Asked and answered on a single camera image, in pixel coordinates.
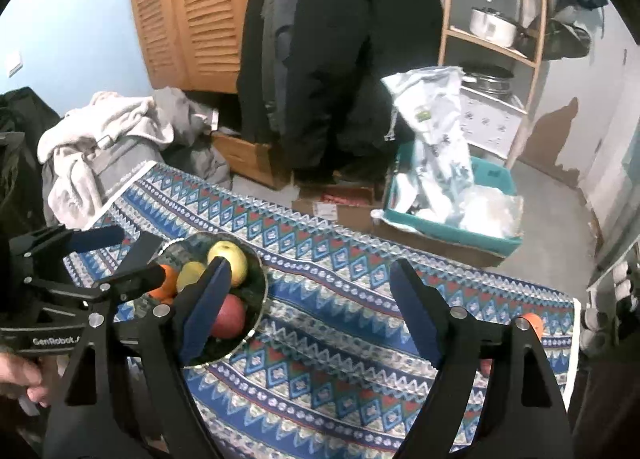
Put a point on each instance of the wooden crate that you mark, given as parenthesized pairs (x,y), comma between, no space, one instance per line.
(250,154)

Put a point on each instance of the white printed plastic bag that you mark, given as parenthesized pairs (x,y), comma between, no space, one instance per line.
(435,139)

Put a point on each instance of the cardboard box with red contents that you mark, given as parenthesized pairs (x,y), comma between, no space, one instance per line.
(345,209)

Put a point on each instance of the clear plastic bag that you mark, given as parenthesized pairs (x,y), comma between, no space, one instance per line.
(492,211)

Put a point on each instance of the red apple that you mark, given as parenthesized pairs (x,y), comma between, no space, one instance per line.
(230,316)

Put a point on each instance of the metal cooking pot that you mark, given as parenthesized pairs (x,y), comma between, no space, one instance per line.
(492,26)

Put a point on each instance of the dark grey garment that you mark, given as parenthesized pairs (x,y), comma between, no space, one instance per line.
(190,139)

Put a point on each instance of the person's left hand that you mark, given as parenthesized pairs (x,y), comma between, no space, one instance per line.
(20,376)

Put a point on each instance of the dark hanging coats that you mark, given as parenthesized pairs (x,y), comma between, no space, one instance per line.
(340,39)

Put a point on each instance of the wooden shelf rack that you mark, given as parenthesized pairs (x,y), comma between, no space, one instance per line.
(447,4)

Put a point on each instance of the teal plastic basket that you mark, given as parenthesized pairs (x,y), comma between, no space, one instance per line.
(435,229)

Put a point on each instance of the orange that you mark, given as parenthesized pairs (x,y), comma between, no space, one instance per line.
(170,281)
(535,321)

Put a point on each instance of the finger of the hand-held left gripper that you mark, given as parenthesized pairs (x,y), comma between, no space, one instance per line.
(147,280)
(97,238)

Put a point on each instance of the dark glass plate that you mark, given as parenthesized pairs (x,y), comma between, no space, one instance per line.
(254,289)

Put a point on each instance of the dark round pan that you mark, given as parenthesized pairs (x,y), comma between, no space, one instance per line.
(487,79)

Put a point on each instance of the pile of clothes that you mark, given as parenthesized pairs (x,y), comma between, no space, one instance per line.
(100,124)

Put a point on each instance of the flat cardboard box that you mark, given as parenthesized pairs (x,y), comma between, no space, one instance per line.
(440,246)

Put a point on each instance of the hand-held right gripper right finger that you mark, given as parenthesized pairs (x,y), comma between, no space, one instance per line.
(415,311)

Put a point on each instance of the yellow apple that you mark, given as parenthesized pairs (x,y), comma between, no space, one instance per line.
(235,259)
(190,273)

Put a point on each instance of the wooden louvre cabinet doors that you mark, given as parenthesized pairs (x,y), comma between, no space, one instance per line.
(200,14)

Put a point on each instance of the blue patterned tablecloth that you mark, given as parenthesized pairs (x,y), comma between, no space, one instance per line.
(325,289)

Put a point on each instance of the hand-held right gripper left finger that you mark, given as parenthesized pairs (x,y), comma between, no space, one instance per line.
(205,311)

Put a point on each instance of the white light switch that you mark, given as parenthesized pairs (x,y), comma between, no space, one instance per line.
(14,65)

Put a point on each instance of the white printed storage box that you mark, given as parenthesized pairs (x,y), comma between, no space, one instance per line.
(487,124)

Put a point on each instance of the dark hanging bag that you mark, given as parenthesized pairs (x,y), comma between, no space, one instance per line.
(567,41)

